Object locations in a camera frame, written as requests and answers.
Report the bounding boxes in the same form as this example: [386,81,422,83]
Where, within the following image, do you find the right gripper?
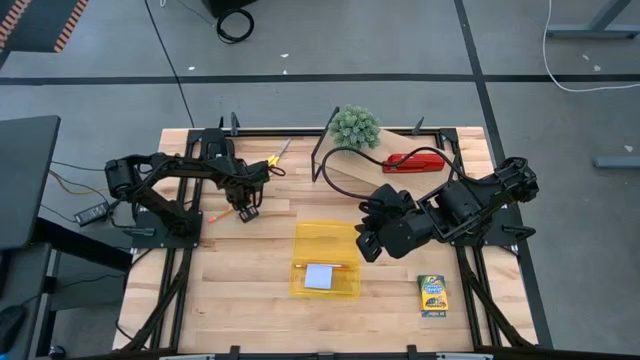
[354,183,419,264]

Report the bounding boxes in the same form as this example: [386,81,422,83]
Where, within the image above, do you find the white sticky note pad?
[303,263,335,291]

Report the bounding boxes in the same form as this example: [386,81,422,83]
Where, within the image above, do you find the black orange-striped floor mat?
[0,0,91,54]

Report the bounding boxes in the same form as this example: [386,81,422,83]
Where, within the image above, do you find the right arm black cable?
[318,146,459,202]

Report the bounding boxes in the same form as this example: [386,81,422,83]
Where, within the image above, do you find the black power adapter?
[73,201,115,227]

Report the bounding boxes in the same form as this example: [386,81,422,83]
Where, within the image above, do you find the black equipment box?
[201,0,259,19]

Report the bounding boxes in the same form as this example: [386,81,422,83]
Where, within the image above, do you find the red stapler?
[382,152,446,175]

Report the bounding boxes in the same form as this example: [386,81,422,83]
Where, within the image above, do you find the green artificial potted plant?
[327,104,382,151]

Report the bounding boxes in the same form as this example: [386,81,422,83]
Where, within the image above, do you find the grey desk foot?
[593,155,640,170]

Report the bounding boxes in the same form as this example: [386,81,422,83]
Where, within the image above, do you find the crayon box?
[417,273,450,319]

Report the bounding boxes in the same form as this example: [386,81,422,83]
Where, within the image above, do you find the white floor cable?
[542,0,640,94]

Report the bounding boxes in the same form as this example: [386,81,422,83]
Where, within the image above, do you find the grey desk leg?
[545,0,640,41]

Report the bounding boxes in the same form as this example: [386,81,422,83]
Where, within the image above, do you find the black table-level camera mount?
[199,127,236,162]

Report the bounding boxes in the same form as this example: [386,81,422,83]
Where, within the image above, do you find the yellow-handled scissors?
[266,138,294,169]

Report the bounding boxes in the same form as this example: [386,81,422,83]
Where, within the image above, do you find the black desk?
[0,114,134,360]

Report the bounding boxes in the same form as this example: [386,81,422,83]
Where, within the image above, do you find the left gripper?
[222,159,274,224]

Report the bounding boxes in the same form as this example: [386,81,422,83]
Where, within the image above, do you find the wooden shelf riser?
[310,105,457,207]

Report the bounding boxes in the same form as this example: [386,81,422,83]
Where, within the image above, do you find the thin black adapter cable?
[39,159,121,224]

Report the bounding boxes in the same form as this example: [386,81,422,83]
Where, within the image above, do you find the long black floor cable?
[142,0,196,129]

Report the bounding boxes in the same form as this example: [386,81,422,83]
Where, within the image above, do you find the coiled black cable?
[215,7,256,45]

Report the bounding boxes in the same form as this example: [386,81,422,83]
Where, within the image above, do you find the yellow cable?
[48,168,109,197]

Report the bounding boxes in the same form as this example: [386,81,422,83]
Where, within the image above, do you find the yellow transparent pencil case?
[288,219,362,300]

